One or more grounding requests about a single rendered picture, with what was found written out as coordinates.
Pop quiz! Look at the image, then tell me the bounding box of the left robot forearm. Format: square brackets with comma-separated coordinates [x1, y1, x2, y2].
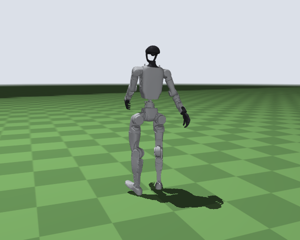
[124, 85, 134, 101]

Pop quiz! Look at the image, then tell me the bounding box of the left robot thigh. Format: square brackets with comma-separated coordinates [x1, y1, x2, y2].
[128, 112, 145, 159]

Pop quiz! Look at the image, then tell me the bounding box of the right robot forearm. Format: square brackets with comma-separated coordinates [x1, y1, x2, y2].
[172, 90, 186, 113]

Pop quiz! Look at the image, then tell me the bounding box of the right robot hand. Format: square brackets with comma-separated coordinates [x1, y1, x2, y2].
[180, 106, 190, 128]

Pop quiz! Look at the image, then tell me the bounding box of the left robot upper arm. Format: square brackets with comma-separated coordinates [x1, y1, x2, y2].
[129, 66, 143, 92]

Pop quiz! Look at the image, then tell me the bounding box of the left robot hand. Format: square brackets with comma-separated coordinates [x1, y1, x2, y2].
[124, 100, 131, 110]

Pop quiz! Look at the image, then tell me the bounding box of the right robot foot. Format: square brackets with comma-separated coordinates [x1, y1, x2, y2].
[155, 181, 163, 190]

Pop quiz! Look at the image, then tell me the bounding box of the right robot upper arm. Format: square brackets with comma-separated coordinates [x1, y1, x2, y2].
[163, 69, 177, 97]

